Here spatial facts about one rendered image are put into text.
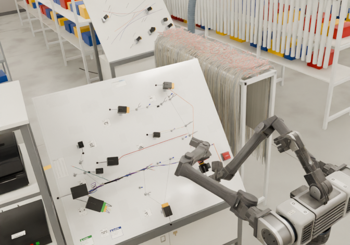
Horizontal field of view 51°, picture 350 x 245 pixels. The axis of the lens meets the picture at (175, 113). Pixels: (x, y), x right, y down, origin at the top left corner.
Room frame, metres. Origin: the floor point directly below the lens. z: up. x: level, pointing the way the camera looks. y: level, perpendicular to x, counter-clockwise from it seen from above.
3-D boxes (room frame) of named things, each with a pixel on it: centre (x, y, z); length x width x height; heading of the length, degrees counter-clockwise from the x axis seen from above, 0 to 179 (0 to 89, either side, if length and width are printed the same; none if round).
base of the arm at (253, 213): (1.13, -0.32, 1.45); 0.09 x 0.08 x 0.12; 121
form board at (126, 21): (5.22, 0.48, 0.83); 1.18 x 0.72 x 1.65; 121
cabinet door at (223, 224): (1.84, -0.15, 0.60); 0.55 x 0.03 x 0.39; 113
